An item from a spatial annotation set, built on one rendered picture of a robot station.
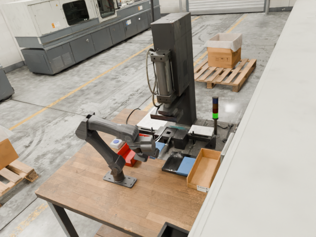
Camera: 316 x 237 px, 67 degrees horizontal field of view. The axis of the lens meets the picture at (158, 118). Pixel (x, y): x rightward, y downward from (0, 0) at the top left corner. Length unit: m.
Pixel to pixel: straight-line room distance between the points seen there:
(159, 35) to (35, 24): 5.02
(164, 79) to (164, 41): 0.20
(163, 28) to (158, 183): 0.83
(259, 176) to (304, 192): 0.04
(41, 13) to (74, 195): 5.27
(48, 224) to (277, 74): 2.44
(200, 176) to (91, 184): 0.62
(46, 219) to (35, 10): 4.64
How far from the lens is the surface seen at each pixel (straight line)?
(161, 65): 1.30
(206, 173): 1.37
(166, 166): 1.41
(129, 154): 1.57
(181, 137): 1.50
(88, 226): 2.47
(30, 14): 6.15
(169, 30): 1.31
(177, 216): 1.21
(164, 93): 1.36
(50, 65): 6.34
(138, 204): 1.28
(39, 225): 2.70
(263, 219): 0.25
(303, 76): 0.52
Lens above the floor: 1.89
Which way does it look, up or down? 32 degrees down
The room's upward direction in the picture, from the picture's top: 9 degrees counter-clockwise
